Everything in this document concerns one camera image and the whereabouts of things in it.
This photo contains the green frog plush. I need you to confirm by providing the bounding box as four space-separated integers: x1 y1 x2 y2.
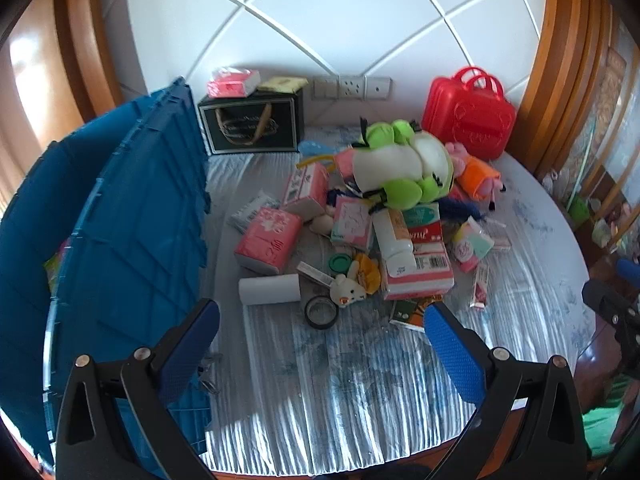
345 119 457 211

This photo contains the white blue printed tablecloth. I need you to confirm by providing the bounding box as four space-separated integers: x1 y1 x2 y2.
200 125 591 476

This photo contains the black tape roll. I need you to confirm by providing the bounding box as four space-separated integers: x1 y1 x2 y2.
304 295 340 332

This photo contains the small white box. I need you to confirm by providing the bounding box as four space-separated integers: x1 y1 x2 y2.
297 261 333 288

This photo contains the white wall socket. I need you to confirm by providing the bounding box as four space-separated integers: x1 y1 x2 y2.
339 75 367 101
313 75 341 101
365 76 392 102

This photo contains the wooden wall column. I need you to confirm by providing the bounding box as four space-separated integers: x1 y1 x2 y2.
515 0 616 181
52 0 126 116

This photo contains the blue plastic storage crate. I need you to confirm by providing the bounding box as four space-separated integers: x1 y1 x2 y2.
0 76 213 480

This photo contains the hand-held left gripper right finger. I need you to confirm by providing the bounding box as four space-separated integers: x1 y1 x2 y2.
422 302 588 480

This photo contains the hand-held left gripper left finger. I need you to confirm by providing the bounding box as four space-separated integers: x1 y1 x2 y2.
54 298 222 480

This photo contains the small white bunny plush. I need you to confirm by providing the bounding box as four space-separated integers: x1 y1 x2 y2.
327 260 368 308

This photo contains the red toy suitcase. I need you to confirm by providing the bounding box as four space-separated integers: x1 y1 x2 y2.
421 65 517 161

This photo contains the yellow plastic strap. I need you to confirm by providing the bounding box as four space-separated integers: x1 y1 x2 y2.
295 152 336 171

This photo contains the white plastic bottle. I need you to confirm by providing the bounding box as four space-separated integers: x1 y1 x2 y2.
372 208 416 278

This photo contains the pig plush orange dress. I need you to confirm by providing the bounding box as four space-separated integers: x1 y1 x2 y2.
445 142 507 211

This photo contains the large pink white tissue pack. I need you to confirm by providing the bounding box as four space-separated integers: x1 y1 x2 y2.
380 240 456 302

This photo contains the yellow flat packet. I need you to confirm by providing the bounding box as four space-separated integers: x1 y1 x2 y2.
256 76 308 95

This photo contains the pink flower tissue pack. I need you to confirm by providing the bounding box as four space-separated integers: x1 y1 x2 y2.
330 195 376 253
235 207 304 276

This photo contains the pastel pink green packet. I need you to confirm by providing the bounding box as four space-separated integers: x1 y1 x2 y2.
450 217 496 273

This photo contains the clear wrapped tissue pack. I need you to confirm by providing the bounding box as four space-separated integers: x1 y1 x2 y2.
229 190 281 235

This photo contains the small pink sachet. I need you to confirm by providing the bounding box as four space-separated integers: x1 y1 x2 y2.
470 262 491 311

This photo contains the dark blue feather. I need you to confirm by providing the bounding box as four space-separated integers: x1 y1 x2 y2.
440 197 493 223

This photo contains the black gift box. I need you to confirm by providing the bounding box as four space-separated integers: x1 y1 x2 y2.
197 91 306 156

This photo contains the green cloth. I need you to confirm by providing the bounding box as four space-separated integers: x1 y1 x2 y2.
582 380 640 461

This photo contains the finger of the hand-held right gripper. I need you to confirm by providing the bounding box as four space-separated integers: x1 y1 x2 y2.
582 278 640 376

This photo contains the clear plastic packet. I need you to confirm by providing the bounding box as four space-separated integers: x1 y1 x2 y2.
482 220 513 253

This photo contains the small beige plush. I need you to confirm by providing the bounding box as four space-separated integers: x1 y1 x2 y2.
309 212 336 235

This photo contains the white paper roll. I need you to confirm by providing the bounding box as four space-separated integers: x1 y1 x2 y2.
238 274 302 307

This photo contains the pink barcode tissue pack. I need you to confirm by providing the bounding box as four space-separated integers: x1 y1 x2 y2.
281 162 331 221

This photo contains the dark green orange box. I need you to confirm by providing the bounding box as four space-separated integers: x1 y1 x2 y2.
389 297 441 333

